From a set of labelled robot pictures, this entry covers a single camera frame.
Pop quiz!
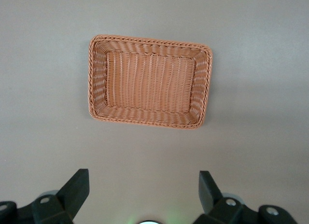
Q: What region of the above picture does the brown woven wicker basket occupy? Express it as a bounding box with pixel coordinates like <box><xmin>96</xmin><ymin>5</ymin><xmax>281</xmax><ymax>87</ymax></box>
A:
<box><xmin>87</xmin><ymin>34</ymin><xmax>214</xmax><ymax>131</ymax></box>

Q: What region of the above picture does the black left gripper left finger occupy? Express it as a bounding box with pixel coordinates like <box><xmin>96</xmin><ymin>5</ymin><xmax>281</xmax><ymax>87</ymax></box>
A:
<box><xmin>0</xmin><ymin>168</ymin><xmax>90</xmax><ymax>224</ymax></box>

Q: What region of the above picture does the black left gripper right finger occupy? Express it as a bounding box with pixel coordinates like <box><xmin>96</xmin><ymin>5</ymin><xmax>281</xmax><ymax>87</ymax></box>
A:
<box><xmin>193</xmin><ymin>170</ymin><xmax>298</xmax><ymax>224</ymax></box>

